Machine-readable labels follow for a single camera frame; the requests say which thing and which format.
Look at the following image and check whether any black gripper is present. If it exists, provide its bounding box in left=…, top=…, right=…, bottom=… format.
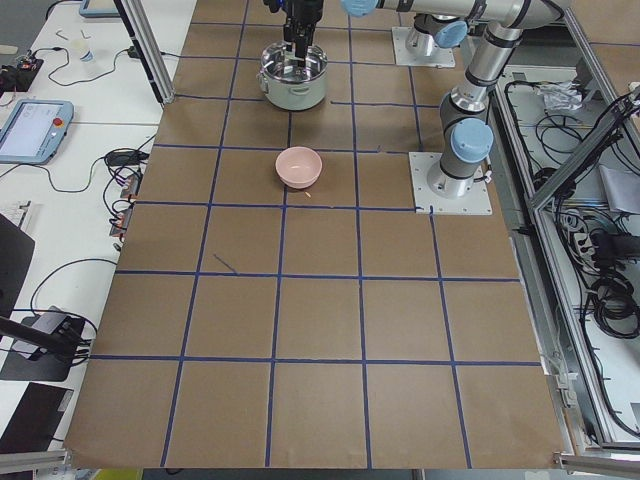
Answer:
left=264, top=0, right=324, bottom=60

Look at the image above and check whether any glass pot lid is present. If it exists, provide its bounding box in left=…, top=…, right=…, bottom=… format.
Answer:
left=260, top=41, right=328, bottom=84

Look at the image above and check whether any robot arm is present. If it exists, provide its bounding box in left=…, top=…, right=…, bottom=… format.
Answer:
left=341, top=0, right=571, bottom=199
left=263, top=0, right=468, bottom=60

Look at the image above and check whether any mint green steel pot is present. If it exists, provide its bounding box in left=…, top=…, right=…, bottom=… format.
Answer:
left=256, top=68, right=327, bottom=111

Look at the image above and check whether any pink bowl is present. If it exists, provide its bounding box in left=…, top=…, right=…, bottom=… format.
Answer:
left=275, top=146, right=323, bottom=190

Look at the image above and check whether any paper cup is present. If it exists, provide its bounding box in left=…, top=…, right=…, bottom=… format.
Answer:
left=70, top=38, right=94, bottom=63

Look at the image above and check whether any black power adapter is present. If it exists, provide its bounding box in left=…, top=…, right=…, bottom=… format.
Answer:
left=104, top=149, right=149, bottom=167

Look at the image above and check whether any brown paper table cover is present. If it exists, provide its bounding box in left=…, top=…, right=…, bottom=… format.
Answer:
left=65, top=1, right=563, bottom=469

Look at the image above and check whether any blue teach pendant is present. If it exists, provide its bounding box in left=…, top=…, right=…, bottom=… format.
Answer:
left=0, top=99, right=74, bottom=165

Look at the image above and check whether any black monitor stand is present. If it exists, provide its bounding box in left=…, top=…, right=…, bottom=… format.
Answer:
left=1, top=217, right=84, bottom=382

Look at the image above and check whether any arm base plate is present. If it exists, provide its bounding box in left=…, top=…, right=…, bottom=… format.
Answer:
left=392, top=27, right=456, bottom=68
left=409, top=152, right=493, bottom=216

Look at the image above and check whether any aluminium frame post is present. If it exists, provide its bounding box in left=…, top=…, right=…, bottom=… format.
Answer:
left=114, top=0, right=175, bottom=105

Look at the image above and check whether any black cable bundle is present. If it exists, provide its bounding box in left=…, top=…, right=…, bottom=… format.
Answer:
left=574, top=209, right=640, bottom=341

